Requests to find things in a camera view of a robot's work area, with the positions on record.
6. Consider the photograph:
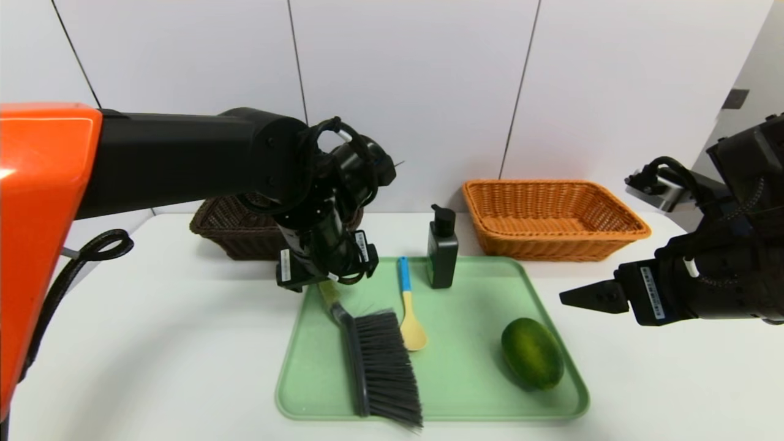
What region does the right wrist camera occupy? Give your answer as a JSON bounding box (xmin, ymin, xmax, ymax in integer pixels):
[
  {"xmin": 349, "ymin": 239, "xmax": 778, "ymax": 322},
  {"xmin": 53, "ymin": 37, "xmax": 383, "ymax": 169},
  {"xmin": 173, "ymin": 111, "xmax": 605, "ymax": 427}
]
[{"xmin": 625, "ymin": 165, "xmax": 729, "ymax": 213}]

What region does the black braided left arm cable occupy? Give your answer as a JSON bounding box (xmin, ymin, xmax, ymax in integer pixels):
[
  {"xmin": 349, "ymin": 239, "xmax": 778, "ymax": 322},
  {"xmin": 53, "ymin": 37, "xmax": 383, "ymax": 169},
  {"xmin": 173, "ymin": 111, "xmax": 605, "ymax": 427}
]
[{"xmin": 21, "ymin": 229, "xmax": 135, "ymax": 382}]

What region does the green handled grey bristle brush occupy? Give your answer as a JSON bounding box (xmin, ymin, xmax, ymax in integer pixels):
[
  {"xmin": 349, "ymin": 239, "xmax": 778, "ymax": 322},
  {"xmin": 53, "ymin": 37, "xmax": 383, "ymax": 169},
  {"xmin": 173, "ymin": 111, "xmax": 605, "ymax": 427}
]
[{"xmin": 317, "ymin": 280, "xmax": 424, "ymax": 428}]

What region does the black left wrist camera cable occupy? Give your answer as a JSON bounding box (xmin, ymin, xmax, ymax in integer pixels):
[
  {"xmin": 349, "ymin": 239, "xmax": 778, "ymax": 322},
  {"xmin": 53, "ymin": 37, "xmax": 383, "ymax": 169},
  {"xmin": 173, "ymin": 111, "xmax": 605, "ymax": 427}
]
[{"xmin": 303, "ymin": 116, "xmax": 380, "ymax": 203}]

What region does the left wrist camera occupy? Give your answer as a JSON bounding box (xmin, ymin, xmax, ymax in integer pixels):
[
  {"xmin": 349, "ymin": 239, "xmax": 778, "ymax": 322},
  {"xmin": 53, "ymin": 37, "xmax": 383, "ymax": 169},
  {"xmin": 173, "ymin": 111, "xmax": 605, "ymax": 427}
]
[{"xmin": 334, "ymin": 132, "xmax": 398, "ymax": 203}]

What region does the green mango fruit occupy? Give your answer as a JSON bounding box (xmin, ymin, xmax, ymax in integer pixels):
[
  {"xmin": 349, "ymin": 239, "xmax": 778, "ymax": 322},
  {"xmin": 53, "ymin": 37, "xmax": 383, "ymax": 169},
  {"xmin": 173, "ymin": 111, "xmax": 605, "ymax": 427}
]
[{"xmin": 500, "ymin": 317, "xmax": 565, "ymax": 391}]

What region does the black pump dispenser bottle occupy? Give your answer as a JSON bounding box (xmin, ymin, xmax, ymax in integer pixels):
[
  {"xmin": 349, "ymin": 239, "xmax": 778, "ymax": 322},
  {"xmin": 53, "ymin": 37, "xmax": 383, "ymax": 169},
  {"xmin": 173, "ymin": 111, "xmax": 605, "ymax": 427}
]
[{"xmin": 426, "ymin": 204, "xmax": 459, "ymax": 290}]

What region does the light green plastic tray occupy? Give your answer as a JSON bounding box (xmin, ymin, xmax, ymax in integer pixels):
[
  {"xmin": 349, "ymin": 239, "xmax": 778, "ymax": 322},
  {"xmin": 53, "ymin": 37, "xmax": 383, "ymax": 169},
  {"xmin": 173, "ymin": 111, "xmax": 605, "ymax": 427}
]
[{"xmin": 275, "ymin": 255, "xmax": 590, "ymax": 422}]

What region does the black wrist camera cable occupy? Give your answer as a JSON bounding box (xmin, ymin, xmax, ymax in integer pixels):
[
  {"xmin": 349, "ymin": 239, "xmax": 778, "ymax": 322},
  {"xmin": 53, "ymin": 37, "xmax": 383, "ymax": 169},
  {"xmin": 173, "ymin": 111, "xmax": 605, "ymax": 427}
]
[
  {"xmin": 640, "ymin": 156, "xmax": 714, "ymax": 203},
  {"xmin": 303, "ymin": 116, "xmax": 380, "ymax": 203}
]

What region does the dark brown wicker basket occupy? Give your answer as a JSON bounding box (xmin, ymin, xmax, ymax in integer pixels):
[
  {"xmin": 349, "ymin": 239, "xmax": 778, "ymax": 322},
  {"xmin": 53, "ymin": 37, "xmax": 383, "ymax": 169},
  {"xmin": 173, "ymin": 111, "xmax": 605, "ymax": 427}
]
[{"xmin": 189, "ymin": 195, "xmax": 366, "ymax": 262}]

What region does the orange wicker basket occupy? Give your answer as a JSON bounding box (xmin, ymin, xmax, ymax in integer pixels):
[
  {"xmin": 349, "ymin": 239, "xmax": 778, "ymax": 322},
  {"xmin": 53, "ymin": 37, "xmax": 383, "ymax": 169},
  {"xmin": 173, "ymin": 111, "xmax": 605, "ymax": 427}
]
[{"xmin": 461, "ymin": 179, "xmax": 652, "ymax": 263}]

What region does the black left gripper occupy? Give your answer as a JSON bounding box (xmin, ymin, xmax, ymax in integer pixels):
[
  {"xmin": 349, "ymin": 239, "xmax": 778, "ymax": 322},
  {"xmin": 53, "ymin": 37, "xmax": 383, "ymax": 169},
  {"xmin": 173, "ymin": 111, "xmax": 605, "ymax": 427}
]
[{"xmin": 276, "ymin": 219, "xmax": 341, "ymax": 293}]

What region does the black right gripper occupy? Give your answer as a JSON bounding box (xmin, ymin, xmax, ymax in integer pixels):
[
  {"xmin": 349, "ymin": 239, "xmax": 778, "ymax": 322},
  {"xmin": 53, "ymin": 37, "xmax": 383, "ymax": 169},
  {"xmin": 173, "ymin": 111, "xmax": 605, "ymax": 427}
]
[{"xmin": 559, "ymin": 249, "xmax": 745, "ymax": 326}]

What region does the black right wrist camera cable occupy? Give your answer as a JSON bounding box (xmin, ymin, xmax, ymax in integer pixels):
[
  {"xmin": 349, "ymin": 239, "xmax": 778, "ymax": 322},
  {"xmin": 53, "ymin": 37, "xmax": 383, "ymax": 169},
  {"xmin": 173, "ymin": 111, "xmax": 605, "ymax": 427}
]
[{"xmin": 640, "ymin": 156, "xmax": 714, "ymax": 203}]

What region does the blue handled yellow spoon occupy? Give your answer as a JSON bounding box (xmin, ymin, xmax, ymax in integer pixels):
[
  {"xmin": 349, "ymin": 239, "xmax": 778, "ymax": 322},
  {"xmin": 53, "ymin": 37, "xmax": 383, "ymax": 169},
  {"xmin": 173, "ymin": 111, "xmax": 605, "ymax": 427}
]
[{"xmin": 398, "ymin": 256, "xmax": 428, "ymax": 352}]

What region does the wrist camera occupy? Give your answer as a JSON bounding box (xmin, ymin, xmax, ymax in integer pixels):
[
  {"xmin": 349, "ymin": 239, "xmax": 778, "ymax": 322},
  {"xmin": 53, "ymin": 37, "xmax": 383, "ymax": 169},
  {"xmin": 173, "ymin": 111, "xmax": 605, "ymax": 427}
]
[
  {"xmin": 334, "ymin": 132, "xmax": 398, "ymax": 203},
  {"xmin": 625, "ymin": 165, "xmax": 729, "ymax": 213}
]

